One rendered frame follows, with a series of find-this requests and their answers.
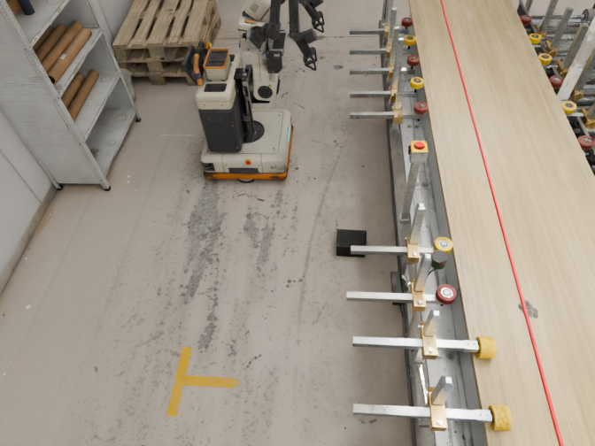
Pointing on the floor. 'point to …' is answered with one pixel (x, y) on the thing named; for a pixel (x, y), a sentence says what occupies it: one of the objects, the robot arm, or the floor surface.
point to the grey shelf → (104, 114)
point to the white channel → (577, 64)
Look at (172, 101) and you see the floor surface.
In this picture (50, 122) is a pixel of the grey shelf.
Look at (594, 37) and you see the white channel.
